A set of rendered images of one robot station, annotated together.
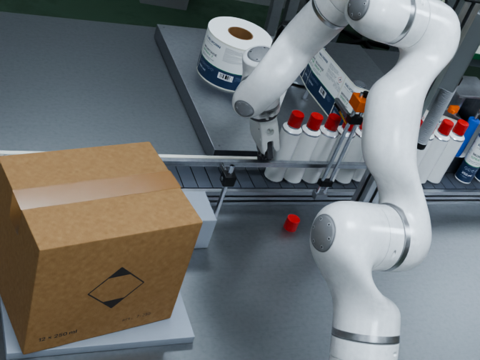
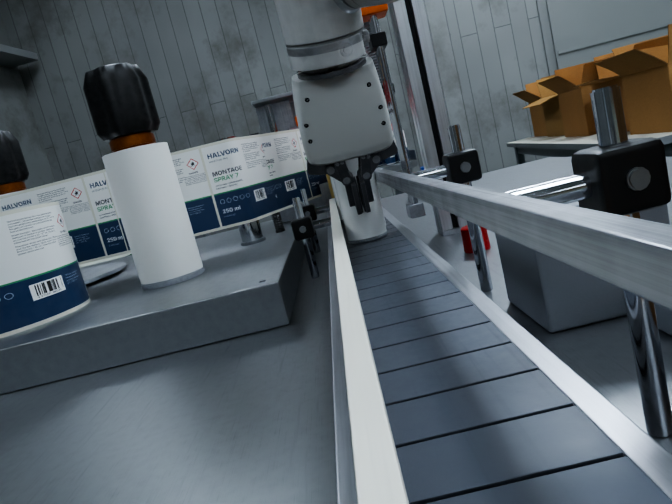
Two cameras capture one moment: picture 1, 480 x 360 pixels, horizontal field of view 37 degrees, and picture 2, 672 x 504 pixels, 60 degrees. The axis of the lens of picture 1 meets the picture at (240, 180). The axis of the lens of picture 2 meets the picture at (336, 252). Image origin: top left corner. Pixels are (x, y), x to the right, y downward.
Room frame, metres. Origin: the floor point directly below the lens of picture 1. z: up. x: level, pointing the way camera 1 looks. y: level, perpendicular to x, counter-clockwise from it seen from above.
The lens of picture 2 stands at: (1.17, 0.57, 0.99)
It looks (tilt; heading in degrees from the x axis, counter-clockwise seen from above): 9 degrees down; 302
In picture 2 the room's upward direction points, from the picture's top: 14 degrees counter-clockwise
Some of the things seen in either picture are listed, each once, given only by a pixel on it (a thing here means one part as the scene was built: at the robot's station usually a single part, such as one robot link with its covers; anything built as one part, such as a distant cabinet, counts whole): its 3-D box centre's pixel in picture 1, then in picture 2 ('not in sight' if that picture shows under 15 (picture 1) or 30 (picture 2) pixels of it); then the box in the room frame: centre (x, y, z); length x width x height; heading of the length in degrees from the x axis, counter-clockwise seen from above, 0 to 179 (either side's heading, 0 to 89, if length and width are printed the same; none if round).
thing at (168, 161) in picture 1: (235, 163); (397, 180); (1.42, 0.03, 0.95); 1.07 x 0.01 x 0.01; 121
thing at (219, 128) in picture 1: (297, 94); (117, 291); (2.04, -0.08, 0.86); 0.80 x 0.67 x 0.05; 121
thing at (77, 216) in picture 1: (89, 242); not in sight; (0.96, 0.23, 0.99); 0.30 x 0.24 x 0.27; 132
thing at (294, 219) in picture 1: (291, 222); (475, 237); (1.41, -0.16, 0.85); 0.03 x 0.03 x 0.03
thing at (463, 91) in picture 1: (468, 86); (279, 99); (1.90, -0.52, 1.14); 0.14 x 0.11 x 0.01; 121
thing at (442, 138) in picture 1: (432, 151); not in sight; (1.76, -0.48, 0.98); 0.05 x 0.05 x 0.20
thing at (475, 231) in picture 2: (220, 186); (449, 215); (1.37, 0.04, 0.91); 0.07 x 0.03 x 0.17; 31
